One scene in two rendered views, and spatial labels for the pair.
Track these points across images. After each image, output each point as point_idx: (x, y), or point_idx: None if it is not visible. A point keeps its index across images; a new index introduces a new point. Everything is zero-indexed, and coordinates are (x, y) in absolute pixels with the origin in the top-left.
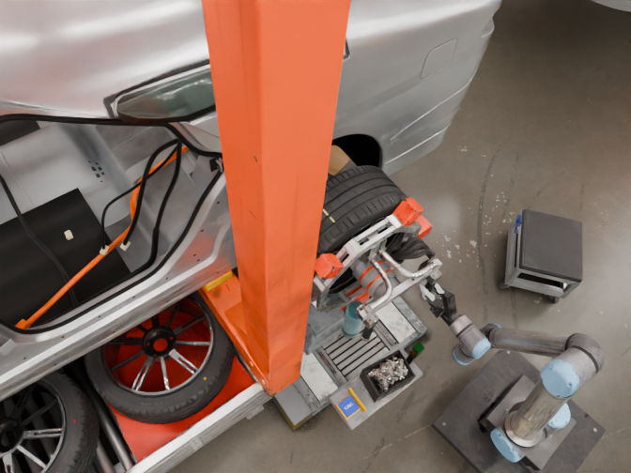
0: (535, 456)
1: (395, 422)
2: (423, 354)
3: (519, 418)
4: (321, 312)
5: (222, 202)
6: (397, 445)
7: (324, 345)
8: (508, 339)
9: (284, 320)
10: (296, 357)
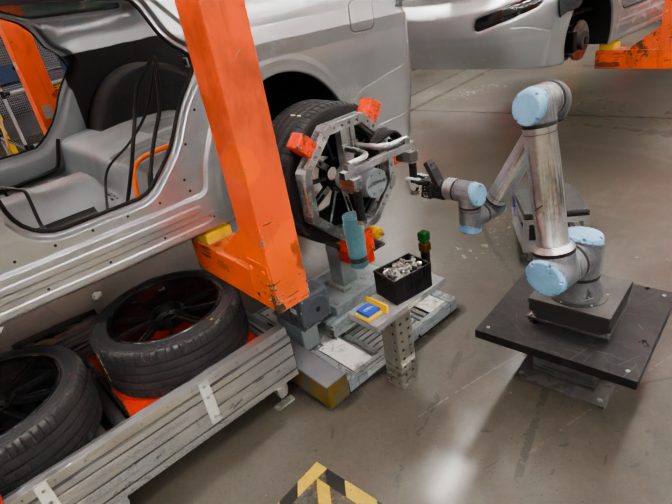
0: (598, 311)
1: (447, 379)
2: (460, 323)
3: (535, 217)
4: (339, 294)
5: (198, 111)
6: (455, 396)
7: (352, 333)
8: (499, 175)
9: (241, 98)
10: (286, 221)
